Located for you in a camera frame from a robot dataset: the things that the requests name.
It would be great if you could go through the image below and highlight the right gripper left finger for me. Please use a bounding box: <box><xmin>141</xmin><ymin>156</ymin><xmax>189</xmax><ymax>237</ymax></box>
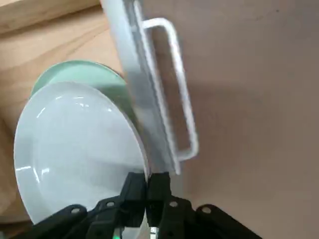
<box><xmin>32</xmin><ymin>171</ymin><xmax>147</xmax><ymax>239</ymax></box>

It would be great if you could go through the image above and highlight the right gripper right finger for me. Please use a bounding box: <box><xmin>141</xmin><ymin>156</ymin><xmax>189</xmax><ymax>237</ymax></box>
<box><xmin>147</xmin><ymin>172</ymin><xmax>262</xmax><ymax>239</ymax></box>

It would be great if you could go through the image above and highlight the white plate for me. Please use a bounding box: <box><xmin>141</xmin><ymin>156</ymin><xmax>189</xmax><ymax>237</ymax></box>
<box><xmin>13</xmin><ymin>81</ymin><xmax>150</xmax><ymax>239</ymax></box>

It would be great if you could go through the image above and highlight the light green plate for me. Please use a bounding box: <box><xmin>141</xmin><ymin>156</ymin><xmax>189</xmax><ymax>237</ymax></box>
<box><xmin>30</xmin><ymin>59</ymin><xmax>134</xmax><ymax>120</ymax></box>

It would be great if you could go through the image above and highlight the gray drawer with white handle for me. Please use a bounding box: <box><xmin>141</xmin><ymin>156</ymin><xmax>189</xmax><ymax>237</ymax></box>
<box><xmin>0</xmin><ymin>0</ymin><xmax>200</xmax><ymax>225</ymax></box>

